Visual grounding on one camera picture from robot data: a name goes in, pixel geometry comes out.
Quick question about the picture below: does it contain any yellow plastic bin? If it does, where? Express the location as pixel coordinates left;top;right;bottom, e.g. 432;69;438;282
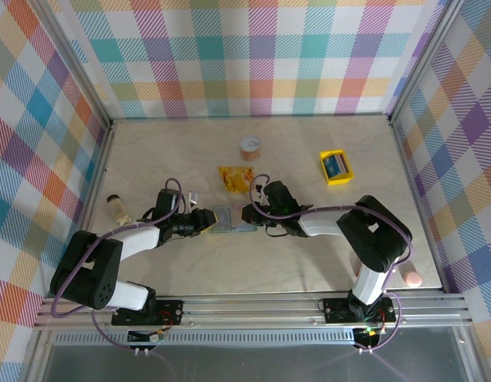
319;148;355;187

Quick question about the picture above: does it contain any stack of plastic cards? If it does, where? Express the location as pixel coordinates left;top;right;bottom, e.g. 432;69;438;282
334;154;352;176

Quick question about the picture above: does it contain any yellow snack packet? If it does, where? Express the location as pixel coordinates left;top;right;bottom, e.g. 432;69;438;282
216;165;256;194

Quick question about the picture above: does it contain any orange tin can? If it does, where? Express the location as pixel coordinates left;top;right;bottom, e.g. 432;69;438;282
240;135;263;162

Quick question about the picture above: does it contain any small beige bottle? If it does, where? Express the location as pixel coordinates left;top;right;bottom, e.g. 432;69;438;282
106;193;131;226

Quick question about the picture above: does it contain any perforated metal strip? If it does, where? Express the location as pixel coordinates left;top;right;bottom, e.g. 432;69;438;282
53;333;360;348

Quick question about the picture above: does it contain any grey metal plate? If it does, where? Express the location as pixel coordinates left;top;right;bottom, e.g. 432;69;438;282
41;345;477;382

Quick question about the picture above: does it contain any pink cylinder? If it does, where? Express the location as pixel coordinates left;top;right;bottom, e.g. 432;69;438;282
402;265;423;288

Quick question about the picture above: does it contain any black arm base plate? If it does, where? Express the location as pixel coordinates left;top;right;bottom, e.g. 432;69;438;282
322;297;397;324
111;298;185;327

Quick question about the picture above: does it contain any aluminium mounting rail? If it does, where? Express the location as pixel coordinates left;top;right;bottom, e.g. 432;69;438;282
33;292;471;331

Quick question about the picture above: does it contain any aluminium side rail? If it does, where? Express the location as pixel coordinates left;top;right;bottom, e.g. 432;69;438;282
24;119;118;382
388;117;481;382

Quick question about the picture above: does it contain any aluminium corner post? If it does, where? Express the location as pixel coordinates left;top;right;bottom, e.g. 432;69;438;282
29;0;115;128
386;0;469;127

